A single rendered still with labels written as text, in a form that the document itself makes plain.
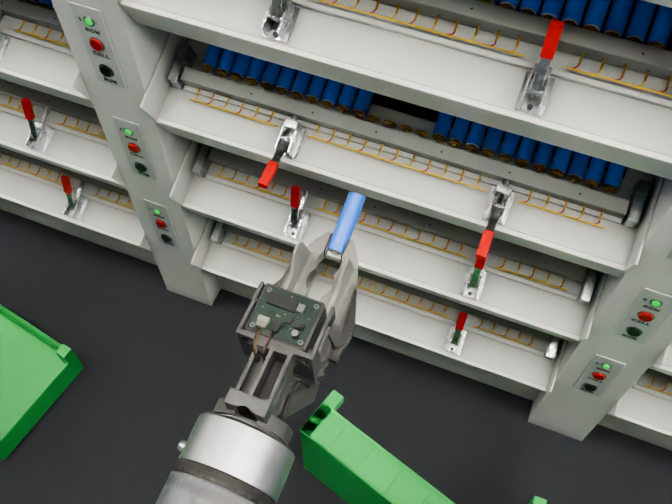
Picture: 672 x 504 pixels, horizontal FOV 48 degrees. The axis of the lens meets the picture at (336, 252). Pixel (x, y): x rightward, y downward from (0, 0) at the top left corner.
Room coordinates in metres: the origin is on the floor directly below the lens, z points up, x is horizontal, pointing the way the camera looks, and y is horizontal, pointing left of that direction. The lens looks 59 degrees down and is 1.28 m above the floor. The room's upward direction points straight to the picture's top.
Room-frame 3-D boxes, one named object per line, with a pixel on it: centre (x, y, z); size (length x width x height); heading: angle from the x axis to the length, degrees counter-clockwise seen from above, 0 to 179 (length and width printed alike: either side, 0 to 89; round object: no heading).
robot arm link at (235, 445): (0.19, 0.09, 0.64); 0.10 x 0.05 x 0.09; 68
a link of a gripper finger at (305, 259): (0.37, 0.03, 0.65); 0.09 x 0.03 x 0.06; 163
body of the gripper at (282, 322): (0.26, 0.05, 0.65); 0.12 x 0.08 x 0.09; 158
